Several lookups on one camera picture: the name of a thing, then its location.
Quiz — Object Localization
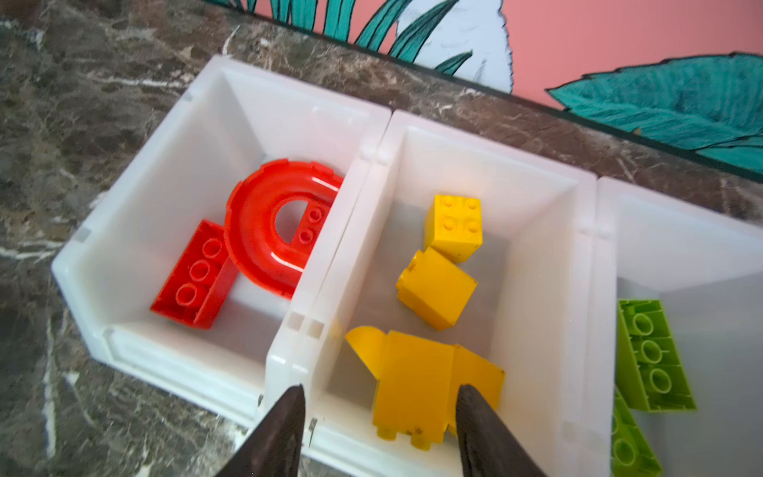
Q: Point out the white middle bin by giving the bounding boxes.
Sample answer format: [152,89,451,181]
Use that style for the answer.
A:
[265,112,607,476]

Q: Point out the yellow lego small bottom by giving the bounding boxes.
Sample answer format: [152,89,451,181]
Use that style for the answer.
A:
[447,345,505,435]

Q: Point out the small red lego brick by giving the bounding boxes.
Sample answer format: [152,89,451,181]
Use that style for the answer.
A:
[291,200,331,254]

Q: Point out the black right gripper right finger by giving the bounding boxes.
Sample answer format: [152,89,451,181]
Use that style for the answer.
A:
[455,385,544,476]

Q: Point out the red lego brick long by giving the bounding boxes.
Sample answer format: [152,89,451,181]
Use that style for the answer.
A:
[150,220,238,330]

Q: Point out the yellow lego long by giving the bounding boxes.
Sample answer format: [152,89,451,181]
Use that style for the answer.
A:
[345,326,387,381]

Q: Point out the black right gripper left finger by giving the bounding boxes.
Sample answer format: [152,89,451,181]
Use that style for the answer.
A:
[217,385,306,477]

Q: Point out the white left bin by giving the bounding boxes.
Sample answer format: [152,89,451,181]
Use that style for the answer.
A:
[52,56,391,427]

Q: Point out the white right bin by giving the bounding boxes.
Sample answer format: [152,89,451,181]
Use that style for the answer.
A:
[579,179,762,476]

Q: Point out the green lego brick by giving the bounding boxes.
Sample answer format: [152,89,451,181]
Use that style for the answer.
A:
[615,299,697,413]
[610,389,663,477]

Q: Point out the yellow lego small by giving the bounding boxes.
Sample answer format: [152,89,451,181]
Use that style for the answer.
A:
[373,331,454,451]
[447,345,505,435]
[424,195,483,264]

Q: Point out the white bin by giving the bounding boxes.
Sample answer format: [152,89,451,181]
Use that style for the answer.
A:
[265,112,607,476]
[579,179,762,476]
[52,56,391,427]

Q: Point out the red arch lego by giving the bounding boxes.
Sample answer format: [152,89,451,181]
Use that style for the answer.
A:
[224,159,343,299]

